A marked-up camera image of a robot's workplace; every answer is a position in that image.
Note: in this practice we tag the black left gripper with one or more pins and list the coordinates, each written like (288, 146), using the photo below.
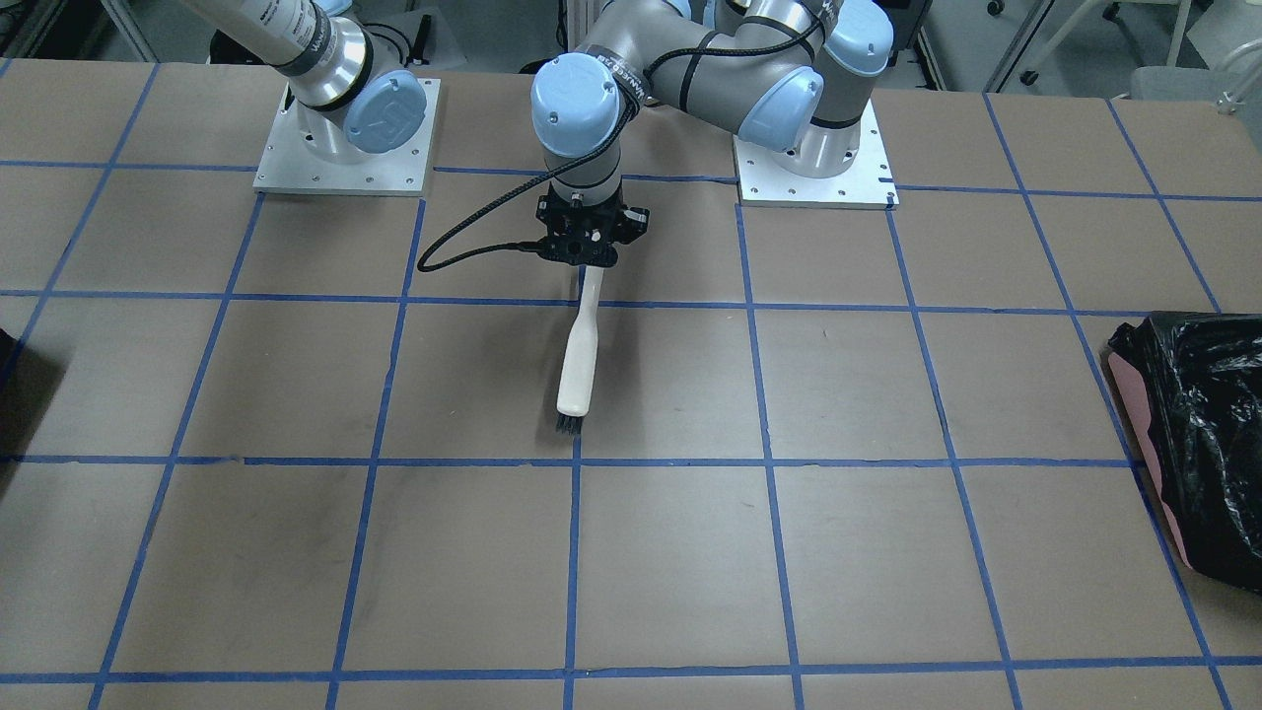
(637, 221)

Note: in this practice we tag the beige hand brush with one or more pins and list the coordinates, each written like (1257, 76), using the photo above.
(574, 396)

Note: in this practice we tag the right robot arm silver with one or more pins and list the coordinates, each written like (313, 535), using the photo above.
(333, 66)

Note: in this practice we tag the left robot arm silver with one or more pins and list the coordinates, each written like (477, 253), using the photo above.
(790, 77)

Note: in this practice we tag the bin with black bag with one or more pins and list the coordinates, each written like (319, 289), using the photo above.
(1190, 384)

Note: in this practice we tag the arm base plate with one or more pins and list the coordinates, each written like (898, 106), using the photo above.
(306, 155)
(831, 168)

